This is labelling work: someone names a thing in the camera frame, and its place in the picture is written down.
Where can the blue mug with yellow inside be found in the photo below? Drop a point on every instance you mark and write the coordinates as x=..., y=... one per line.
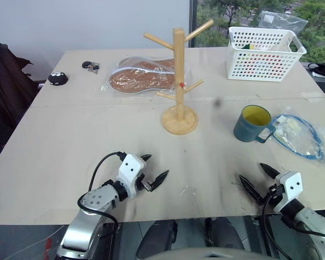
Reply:
x=245, y=130

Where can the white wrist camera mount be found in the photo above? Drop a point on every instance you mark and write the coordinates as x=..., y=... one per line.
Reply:
x=128, y=170
x=291, y=185

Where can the yellow green sponge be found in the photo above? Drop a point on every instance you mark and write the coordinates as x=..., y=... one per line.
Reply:
x=250, y=46

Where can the black plush toy with eyes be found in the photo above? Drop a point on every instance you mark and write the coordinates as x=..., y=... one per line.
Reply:
x=58, y=78

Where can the white charger plug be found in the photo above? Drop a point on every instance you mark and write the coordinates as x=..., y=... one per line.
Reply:
x=280, y=119

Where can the clear plastic insole bag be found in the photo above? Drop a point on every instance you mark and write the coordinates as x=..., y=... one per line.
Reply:
x=140, y=89

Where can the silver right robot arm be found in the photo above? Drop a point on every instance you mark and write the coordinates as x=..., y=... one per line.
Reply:
x=314, y=219

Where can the grey robot torso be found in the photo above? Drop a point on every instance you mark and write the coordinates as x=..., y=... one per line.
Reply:
x=205, y=254

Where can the clear empty plastic bag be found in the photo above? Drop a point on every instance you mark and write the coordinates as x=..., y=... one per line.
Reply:
x=284, y=21

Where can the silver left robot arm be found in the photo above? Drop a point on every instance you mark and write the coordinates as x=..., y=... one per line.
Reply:
x=97, y=199

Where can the brown insole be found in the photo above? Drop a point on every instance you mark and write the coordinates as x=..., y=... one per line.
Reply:
x=135, y=81
x=151, y=64

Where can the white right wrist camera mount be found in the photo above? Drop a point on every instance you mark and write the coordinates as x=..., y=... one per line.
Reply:
x=291, y=185

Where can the white perforated plastic basket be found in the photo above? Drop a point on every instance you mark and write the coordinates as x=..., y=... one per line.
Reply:
x=260, y=65

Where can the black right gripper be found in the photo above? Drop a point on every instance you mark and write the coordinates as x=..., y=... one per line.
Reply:
x=275, y=192

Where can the wooden mug tree stand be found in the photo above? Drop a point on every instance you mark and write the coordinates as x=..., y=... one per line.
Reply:
x=178, y=81

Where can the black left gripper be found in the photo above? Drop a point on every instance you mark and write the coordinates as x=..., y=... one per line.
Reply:
x=140, y=183

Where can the black jacket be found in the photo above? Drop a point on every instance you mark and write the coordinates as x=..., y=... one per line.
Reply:
x=5, y=89

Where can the dark window frame post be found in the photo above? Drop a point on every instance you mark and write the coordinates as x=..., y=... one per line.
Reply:
x=193, y=21

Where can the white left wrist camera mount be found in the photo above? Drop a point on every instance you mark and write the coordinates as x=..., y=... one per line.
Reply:
x=128, y=170

